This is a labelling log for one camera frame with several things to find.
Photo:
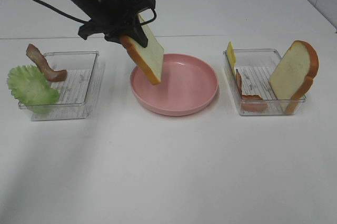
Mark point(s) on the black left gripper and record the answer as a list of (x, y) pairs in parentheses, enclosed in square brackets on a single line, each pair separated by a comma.
[(115, 18)]

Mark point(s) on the toast bread slice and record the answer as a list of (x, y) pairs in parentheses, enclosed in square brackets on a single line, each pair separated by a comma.
[(294, 75), (149, 59)]

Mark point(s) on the brown bacon strip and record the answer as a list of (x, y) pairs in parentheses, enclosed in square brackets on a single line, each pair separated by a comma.
[(33, 53)]

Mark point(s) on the green lettuce leaf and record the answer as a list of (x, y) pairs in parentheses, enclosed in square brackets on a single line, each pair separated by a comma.
[(30, 87)]

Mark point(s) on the pink bacon strip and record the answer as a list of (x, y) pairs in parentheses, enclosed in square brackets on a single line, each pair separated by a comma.
[(253, 104)]

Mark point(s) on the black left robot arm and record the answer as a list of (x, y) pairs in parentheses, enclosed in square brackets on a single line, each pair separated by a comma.
[(115, 18)]

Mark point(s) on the clear left plastic tray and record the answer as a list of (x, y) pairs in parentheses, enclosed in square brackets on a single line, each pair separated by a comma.
[(78, 93)]

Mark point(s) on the clear plastic tray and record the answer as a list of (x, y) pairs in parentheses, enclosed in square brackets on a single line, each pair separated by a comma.
[(255, 67), (78, 93)]

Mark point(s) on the pink round plate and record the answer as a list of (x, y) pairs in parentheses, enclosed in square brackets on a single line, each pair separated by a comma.
[(188, 85)]

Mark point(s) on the yellow cheese slice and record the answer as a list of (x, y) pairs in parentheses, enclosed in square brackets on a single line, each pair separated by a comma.
[(231, 57)]

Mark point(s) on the clear right plastic tray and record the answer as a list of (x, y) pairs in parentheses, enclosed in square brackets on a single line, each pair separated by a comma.
[(255, 67)]

